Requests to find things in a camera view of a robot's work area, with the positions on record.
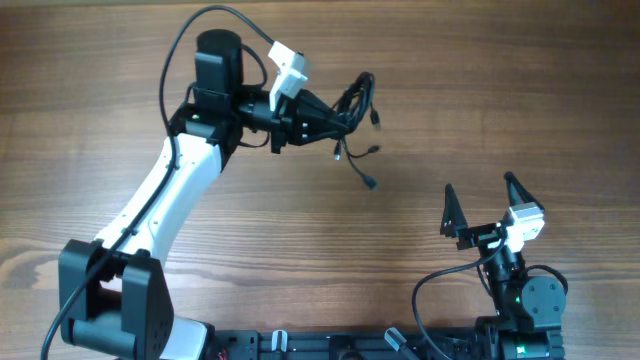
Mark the black right camera cable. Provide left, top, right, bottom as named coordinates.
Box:
left=411, top=234, right=507, bottom=360

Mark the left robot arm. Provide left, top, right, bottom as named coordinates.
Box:
left=55, top=29, right=349, bottom=359

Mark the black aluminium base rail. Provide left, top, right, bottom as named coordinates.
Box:
left=209, top=327, right=566, bottom=360

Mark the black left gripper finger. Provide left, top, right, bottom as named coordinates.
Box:
left=297, top=89, right=336, bottom=123
left=299, top=121, right=350, bottom=145

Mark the black left camera cable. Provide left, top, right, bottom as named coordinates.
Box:
left=39, top=4, right=276, bottom=360

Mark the black camera cable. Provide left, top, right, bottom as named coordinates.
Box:
left=411, top=234, right=507, bottom=360
left=39, top=4, right=276, bottom=360

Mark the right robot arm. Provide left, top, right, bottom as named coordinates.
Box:
left=440, top=172, right=568, bottom=359

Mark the thick black USB cable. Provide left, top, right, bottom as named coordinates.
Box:
left=331, top=71, right=379, bottom=191

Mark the thin black USB cable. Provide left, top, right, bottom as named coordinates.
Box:
left=331, top=102, right=383, bottom=162

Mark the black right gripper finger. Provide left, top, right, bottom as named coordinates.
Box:
left=504, top=172, right=544, bottom=210
left=440, top=184, right=468, bottom=237

